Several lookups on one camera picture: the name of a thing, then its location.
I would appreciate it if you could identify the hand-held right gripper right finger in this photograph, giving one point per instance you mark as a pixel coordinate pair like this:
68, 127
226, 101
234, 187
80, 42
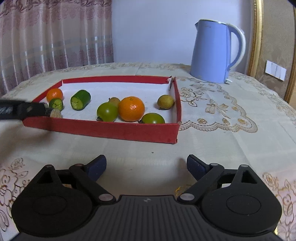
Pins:
195, 165

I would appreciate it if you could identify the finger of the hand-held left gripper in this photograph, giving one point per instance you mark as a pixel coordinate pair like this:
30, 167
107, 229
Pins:
32, 110

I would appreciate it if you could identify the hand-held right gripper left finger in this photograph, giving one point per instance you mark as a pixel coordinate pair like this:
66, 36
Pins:
96, 167

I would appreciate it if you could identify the short green cucumber piece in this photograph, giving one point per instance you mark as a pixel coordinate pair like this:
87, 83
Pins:
56, 104

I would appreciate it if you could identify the small orange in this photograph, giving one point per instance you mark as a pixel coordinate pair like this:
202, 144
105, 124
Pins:
54, 94

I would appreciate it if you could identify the red shallow cardboard box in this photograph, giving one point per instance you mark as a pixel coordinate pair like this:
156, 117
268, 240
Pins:
104, 132

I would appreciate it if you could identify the long green cucumber piece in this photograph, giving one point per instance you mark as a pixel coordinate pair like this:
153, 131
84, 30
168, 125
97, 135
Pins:
80, 100

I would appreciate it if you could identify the green round fruit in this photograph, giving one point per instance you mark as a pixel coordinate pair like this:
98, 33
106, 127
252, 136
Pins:
152, 118
107, 112

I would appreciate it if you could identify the large orange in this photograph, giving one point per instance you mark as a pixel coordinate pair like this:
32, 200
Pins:
131, 109

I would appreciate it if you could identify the small yellow round fruit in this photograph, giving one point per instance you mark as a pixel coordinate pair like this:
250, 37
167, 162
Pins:
165, 102
114, 100

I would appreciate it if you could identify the cream embroidered tablecloth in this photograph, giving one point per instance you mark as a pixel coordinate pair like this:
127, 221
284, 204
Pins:
231, 143

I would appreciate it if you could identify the pink patterned curtain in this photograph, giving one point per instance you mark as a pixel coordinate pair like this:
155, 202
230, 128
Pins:
50, 37

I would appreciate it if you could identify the blue electric kettle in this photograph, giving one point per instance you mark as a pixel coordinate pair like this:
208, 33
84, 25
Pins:
210, 53

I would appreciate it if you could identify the gold wall moulding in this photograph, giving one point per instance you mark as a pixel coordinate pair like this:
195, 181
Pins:
291, 85
255, 37

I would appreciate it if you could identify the white wall switch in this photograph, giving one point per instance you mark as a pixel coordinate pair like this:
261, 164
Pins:
275, 70

